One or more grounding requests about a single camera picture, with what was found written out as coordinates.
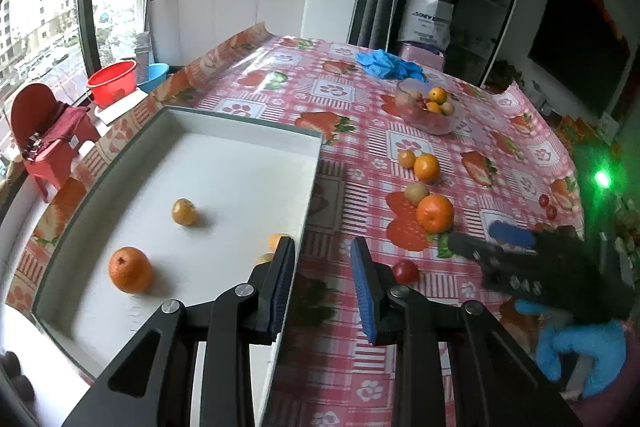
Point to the small yellow citrus fruit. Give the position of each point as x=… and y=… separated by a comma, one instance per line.
x=406, y=158
x=276, y=241
x=184, y=212

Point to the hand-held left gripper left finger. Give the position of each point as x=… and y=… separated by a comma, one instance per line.
x=282, y=292

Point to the large orange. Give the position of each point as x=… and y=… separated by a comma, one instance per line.
x=435, y=213
x=130, y=269

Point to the small orange citrus fruit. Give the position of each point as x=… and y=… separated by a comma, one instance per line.
x=432, y=108

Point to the pink box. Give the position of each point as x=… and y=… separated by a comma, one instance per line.
x=420, y=56

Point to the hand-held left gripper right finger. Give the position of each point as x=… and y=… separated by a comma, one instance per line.
x=361, y=292

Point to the white stool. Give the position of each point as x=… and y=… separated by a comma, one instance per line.
x=117, y=109

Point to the dark brown lump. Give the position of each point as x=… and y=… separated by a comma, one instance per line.
x=12, y=367

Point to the white printed bag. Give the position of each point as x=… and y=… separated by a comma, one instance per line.
x=425, y=22

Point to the tan round fruit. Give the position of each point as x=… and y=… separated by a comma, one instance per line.
x=416, y=193
x=447, y=108

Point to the white tray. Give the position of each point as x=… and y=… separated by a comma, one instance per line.
x=225, y=187

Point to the green potted plant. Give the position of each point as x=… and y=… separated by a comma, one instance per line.
x=502, y=74

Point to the grey ribbed object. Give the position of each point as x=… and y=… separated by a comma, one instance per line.
x=142, y=52

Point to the dark red cloth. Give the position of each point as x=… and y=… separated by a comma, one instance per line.
x=70, y=122

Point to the blue cloth on table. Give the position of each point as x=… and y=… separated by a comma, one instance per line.
x=390, y=64

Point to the blue plastic basin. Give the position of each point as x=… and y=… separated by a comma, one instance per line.
x=155, y=74

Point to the mandarin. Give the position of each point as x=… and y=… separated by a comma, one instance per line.
x=426, y=168
x=438, y=95

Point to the person's right hand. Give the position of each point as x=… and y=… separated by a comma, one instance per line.
x=600, y=347

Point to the red plastic basin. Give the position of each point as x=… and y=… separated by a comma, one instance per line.
x=112, y=87

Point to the clear fruit bowl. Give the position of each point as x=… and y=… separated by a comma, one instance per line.
x=430, y=124

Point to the black television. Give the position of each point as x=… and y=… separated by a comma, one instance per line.
x=575, y=52

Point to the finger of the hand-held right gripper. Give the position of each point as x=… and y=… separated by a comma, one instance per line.
x=470, y=244
x=512, y=235

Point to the red plastic chair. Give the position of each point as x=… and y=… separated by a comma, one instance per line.
x=30, y=104

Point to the white cabinet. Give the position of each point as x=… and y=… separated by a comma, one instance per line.
x=225, y=22

